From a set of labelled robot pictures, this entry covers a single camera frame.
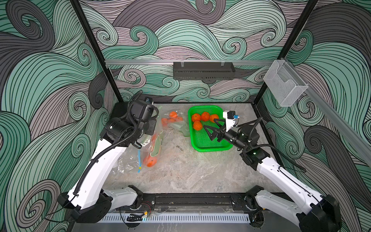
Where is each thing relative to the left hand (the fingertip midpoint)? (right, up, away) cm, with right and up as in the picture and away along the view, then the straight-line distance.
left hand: (147, 119), depth 64 cm
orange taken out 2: (+33, +1, +40) cm, 52 cm away
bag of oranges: (+9, -1, +37) cm, 39 cm away
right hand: (+29, -2, +6) cm, 29 cm away
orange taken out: (+26, +1, +40) cm, 48 cm away
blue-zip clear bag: (-13, -24, +15) cm, 31 cm away
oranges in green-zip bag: (-1, -21, +9) cm, 23 cm away
